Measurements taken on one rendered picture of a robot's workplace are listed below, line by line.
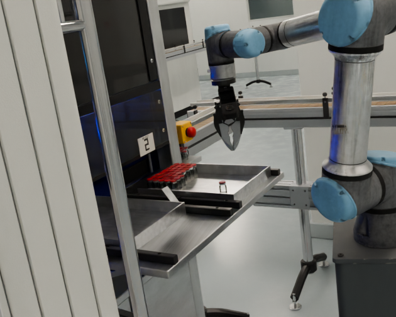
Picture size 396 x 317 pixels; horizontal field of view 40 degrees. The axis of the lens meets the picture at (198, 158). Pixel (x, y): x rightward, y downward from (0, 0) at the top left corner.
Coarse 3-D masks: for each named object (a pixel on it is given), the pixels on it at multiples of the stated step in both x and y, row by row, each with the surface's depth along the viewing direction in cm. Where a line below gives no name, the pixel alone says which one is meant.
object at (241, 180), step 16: (208, 176) 184; (224, 176) 181; (240, 176) 179; (256, 176) 166; (144, 192) 170; (160, 192) 167; (176, 192) 164; (192, 192) 161; (208, 192) 158; (240, 192) 157
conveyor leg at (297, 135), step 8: (288, 128) 253; (296, 128) 251; (296, 136) 254; (296, 144) 256; (296, 152) 257; (296, 160) 258; (296, 168) 259; (304, 168) 259; (296, 176) 261; (304, 176) 260; (304, 184) 261; (304, 216) 265; (304, 224) 266; (304, 232) 267; (304, 240) 269; (304, 248) 270; (304, 256) 272; (312, 256) 272
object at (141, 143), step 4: (152, 132) 183; (144, 136) 179; (148, 136) 181; (152, 136) 183; (140, 140) 178; (148, 140) 181; (152, 140) 183; (140, 144) 178; (144, 144) 179; (152, 144) 183; (140, 148) 178; (144, 148) 179; (152, 148) 183; (140, 152) 178; (144, 152) 179; (148, 152) 182; (140, 156) 178
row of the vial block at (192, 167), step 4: (192, 164) 184; (184, 168) 180; (188, 168) 180; (192, 168) 181; (196, 168) 183; (180, 172) 176; (184, 172) 177; (188, 172) 179; (192, 172) 181; (196, 172) 183; (172, 176) 174; (176, 176) 173; (184, 176) 177; (188, 176) 179; (192, 176) 182; (196, 176) 184; (164, 180) 171; (168, 180) 170; (188, 180) 180; (168, 184) 170
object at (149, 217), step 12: (108, 204) 168; (132, 204) 163; (144, 204) 160; (156, 204) 158; (168, 204) 155; (180, 204) 151; (108, 216) 160; (132, 216) 157; (144, 216) 156; (156, 216) 154; (168, 216) 146; (180, 216) 151; (108, 228) 150; (144, 228) 147; (156, 228) 141; (108, 240) 135; (144, 240) 137
